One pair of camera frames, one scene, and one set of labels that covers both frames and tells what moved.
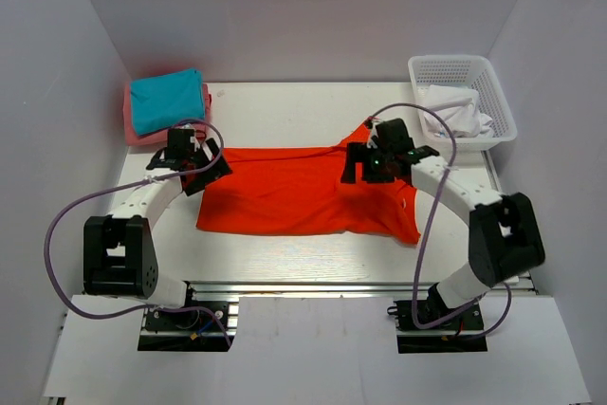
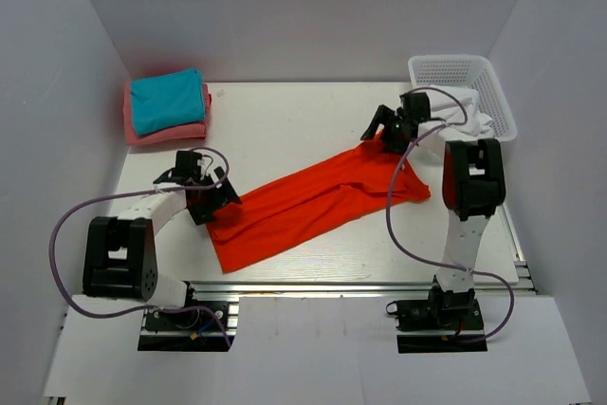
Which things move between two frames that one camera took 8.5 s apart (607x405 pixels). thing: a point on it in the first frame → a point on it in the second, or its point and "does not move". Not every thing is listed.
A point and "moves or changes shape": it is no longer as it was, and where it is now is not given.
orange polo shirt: x=285 y=189 moves or changes shape
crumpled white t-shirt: x=458 y=108 does not move
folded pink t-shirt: x=160 y=137 does not move
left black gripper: x=217 y=169 → x=222 y=196
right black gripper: x=357 y=153 → x=383 y=114
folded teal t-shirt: x=163 y=101 does not move
